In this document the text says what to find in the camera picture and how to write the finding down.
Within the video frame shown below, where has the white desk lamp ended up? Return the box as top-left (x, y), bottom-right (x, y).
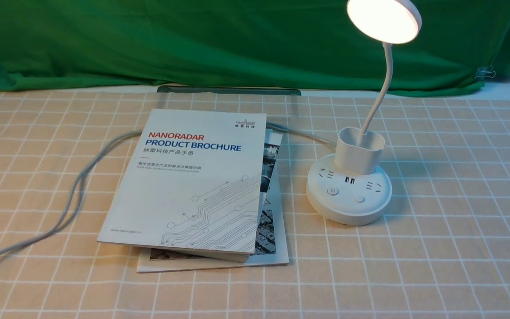
top-left (306, 0), bottom-right (422, 226)

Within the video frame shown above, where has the orange checkered tablecloth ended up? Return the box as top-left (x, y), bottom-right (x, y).
top-left (0, 91), bottom-right (510, 319)

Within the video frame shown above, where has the white product brochure booklet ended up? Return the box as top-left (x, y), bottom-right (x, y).
top-left (97, 109), bottom-right (267, 262)

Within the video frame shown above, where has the metal binder clip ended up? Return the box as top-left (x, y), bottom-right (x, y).
top-left (474, 65), bottom-right (496, 82)

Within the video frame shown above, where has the lower photo booklet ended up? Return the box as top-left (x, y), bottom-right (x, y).
top-left (136, 129), bottom-right (289, 274)

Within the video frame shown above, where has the green backdrop cloth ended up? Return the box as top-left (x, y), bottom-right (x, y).
top-left (0, 0), bottom-right (510, 97)

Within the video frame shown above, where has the grey power cable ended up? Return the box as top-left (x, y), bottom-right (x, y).
top-left (0, 121), bottom-right (338, 272)

